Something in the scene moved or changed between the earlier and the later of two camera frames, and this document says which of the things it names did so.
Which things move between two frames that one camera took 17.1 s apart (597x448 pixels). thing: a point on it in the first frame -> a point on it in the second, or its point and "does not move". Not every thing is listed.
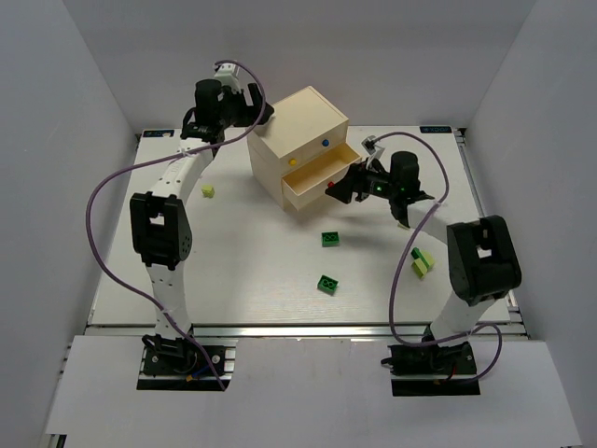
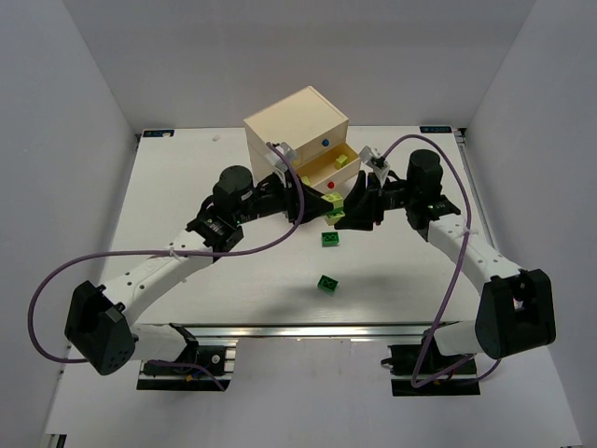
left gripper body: [249, 108] -> [293, 202]
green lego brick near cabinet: [330, 239] does not move
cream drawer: [306, 185] does not move
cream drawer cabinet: [297, 156] does not move
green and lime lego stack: [423, 261] -> [338, 213]
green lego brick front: [326, 285] does not move
